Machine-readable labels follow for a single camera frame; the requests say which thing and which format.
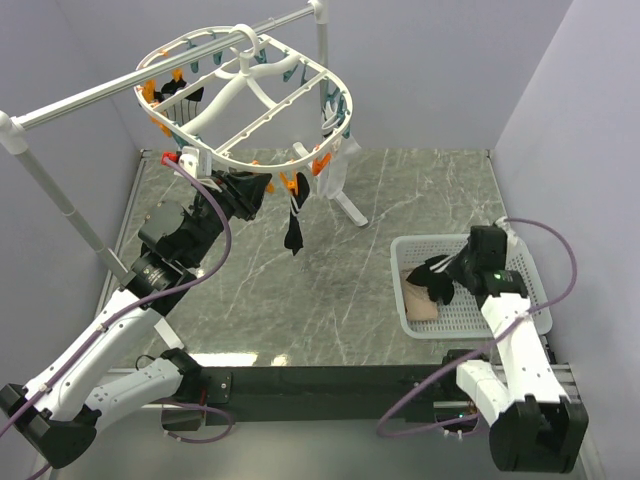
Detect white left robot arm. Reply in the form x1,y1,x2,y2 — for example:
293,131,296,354
1,171,271,469

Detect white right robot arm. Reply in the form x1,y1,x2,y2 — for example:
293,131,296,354
438,226,589,474

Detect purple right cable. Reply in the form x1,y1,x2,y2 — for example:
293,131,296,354
375,217,579,440

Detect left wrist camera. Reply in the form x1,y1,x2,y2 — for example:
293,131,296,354
161,146,216,188

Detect white plastic laundry basket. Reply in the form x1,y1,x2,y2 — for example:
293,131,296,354
389,232,554,340

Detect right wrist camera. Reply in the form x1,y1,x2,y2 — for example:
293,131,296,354
493,216,524,252

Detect orange clothespin holding sock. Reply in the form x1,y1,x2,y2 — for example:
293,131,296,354
279,170,300,196

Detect orange pinched clothespin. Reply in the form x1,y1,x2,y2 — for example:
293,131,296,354
311,153,332,177

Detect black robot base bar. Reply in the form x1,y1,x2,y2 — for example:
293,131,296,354
159,364,481,434

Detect purple cable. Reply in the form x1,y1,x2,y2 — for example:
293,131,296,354
0,162,236,480
375,217,579,440

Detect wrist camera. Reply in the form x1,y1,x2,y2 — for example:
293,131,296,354
493,216,524,252
161,146,216,188

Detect white metal drying rack stand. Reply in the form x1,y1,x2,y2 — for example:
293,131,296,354
0,0,369,351

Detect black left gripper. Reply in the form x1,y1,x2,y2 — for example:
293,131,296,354
185,168,273,266

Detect white sock black cuff stripes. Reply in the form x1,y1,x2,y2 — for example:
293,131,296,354
317,100,362,199

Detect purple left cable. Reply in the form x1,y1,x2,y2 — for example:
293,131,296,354
0,162,236,480

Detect beige cloth in basket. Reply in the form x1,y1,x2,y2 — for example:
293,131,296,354
403,282,438,322

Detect teal clothespin being pinched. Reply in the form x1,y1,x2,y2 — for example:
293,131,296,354
322,88,348,132

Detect white round clip hanger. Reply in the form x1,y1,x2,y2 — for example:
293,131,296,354
155,41,325,165

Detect black and white striped sock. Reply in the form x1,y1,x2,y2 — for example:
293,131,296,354
160,78,204,125

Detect teal clothespin left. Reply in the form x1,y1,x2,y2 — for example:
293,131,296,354
283,68,296,82

